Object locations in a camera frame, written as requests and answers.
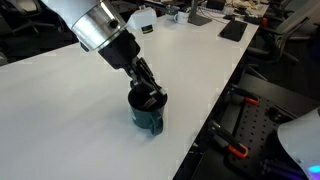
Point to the black office chair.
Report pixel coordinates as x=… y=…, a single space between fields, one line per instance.
x=20 y=16

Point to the grey mesh office chair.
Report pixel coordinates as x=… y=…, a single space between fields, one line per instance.
x=283 y=33

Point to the dark green mug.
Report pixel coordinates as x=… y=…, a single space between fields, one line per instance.
x=143 y=120

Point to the grey monitor stand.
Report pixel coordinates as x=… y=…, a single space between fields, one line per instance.
x=197 y=18

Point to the black box on desk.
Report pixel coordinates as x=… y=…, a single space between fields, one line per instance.
x=215 y=4

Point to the white coffee mug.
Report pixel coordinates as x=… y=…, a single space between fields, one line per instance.
x=182 y=17

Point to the black flat tablet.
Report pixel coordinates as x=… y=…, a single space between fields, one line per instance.
x=233 y=30

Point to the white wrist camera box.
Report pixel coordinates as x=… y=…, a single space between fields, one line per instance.
x=143 y=18

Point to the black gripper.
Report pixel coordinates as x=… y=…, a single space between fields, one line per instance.
x=120 y=51

